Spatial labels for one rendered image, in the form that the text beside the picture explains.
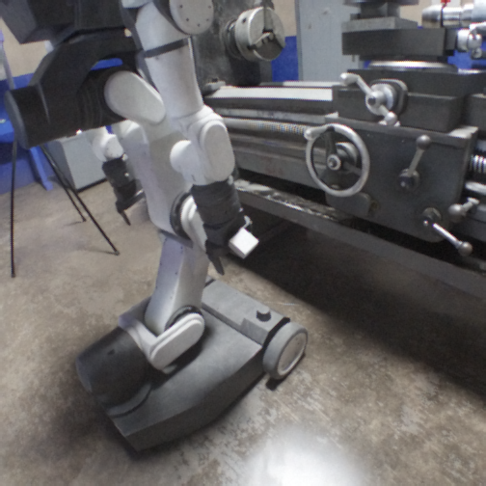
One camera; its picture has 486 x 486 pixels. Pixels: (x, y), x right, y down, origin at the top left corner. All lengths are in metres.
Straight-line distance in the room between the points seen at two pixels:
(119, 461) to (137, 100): 1.00
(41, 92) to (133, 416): 0.82
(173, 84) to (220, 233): 0.30
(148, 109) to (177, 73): 0.18
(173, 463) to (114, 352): 0.39
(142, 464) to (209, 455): 0.21
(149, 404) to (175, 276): 0.38
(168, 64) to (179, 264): 0.54
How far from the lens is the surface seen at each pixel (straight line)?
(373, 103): 0.75
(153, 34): 0.52
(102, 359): 0.88
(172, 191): 0.77
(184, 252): 0.85
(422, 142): 0.76
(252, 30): 1.54
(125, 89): 0.66
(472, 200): 0.93
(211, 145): 0.53
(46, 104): 0.62
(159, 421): 0.93
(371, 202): 0.94
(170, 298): 0.91
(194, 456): 1.05
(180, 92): 0.53
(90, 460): 1.17
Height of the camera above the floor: 0.96
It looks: 32 degrees down
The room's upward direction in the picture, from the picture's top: 7 degrees counter-clockwise
